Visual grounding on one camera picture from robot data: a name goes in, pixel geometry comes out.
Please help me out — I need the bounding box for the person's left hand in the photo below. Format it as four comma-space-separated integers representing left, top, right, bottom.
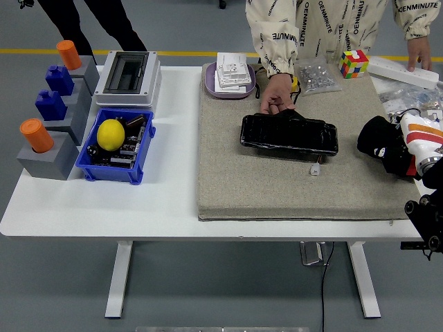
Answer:
406, 34, 433, 73

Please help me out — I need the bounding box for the blue block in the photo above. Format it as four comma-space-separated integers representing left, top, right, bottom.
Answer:
45, 64, 75, 97
35, 89, 68, 122

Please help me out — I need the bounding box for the yellow lemon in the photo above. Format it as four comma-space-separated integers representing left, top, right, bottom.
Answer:
96, 119, 126, 152

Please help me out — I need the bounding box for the person's right hand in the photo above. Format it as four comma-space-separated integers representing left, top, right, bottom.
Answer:
260, 73, 298, 116

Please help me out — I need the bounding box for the white table leg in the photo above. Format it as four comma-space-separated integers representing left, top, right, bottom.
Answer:
105, 240, 134, 319
347, 241, 381, 319

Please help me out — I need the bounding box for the white wall socket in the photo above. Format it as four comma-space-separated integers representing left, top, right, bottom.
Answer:
216, 52, 256, 86

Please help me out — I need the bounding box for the black circuit board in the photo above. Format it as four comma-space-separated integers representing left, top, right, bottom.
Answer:
90, 131, 146, 170

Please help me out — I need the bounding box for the grey electrical distribution box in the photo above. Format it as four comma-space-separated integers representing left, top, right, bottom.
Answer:
93, 50, 163, 108

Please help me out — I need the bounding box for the orange cylinder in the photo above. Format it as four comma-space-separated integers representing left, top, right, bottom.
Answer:
19, 118, 55, 154
56, 39, 83, 71

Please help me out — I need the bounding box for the clear plastic parts bag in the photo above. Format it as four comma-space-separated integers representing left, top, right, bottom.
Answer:
375, 77, 443, 120

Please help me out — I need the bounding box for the white power strip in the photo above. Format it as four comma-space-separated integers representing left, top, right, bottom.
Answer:
365, 56, 441, 89

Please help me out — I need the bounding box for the grey-brown mat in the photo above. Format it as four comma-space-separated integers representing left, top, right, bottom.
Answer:
197, 63, 420, 222

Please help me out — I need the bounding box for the colourful puzzle cube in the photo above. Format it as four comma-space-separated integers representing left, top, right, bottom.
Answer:
338, 49, 370, 80

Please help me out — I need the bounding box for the glossy black panel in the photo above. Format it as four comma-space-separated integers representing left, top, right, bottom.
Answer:
239, 109, 339, 157

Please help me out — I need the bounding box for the black bar with cable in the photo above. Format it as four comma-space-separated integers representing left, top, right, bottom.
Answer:
400, 241, 443, 261

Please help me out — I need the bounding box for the silver metal bracket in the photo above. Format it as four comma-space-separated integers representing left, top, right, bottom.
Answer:
299, 241, 329, 267

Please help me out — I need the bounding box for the blue plastic bin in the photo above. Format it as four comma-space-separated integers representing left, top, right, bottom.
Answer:
75, 108, 156, 186

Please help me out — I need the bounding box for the grey block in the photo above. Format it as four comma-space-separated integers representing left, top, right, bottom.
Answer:
64, 77, 94, 117
43, 91, 93, 146
16, 130, 81, 181
61, 55, 101, 97

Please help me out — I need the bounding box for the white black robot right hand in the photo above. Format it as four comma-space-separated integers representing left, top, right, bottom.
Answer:
373, 112, 443, 178

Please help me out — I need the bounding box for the black floor cable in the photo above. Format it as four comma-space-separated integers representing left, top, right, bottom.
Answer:
320, 241, 336, 332

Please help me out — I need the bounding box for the white socket plate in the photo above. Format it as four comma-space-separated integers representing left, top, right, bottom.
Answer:
213, 71, 253, 95

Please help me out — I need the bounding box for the clear bag of metal screws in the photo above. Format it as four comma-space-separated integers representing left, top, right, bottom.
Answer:
293, 57, 343, 97

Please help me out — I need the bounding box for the thin black cable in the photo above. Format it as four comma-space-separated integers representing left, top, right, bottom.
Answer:
389, 108, 422, 124

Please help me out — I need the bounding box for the white connector plug with cord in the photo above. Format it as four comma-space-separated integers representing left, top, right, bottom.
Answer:
310, 155, 326, 176

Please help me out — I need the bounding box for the person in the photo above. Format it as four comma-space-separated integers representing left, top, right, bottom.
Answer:
36, 0, 148, 56
244, 0, 442, 115

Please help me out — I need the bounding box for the purple tray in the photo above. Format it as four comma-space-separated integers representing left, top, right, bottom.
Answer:
202, 62, 257, 101

